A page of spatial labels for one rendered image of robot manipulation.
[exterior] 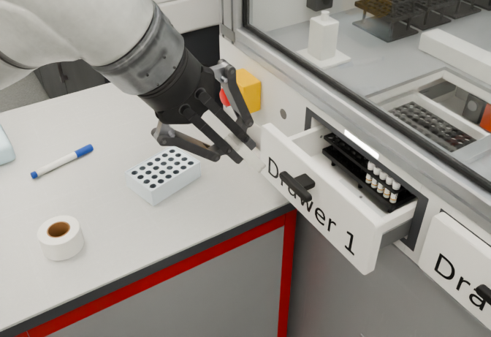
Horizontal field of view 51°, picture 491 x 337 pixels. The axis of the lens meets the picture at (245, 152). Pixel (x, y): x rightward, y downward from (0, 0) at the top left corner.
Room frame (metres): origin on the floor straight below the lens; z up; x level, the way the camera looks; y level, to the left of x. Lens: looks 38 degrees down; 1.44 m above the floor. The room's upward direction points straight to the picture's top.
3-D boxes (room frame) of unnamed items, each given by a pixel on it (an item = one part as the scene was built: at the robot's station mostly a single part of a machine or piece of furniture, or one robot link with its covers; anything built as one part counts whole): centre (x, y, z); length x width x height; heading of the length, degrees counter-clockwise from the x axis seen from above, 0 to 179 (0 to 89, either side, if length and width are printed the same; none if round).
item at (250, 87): (0.94, 0.01, 0.88); 0.07 x 0.05 x 0.07; 32
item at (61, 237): (0.62, 0.32, 0.78); 0.07 x 0.07 x 0.04
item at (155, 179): (0.79, 0.16, 0.78); 0.12 x 0.08 x 0.04; 137
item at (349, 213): (0.63, -0.11, 0.87); 0.29 x 0.02 x 0.11; 32
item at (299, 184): (0.61, -0.09, 0.91); 0.07 x 0.04 x 0.01; 32
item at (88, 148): (0.84, 0.38, 0.77); 0.14 x 0.02 x 0.02; 135
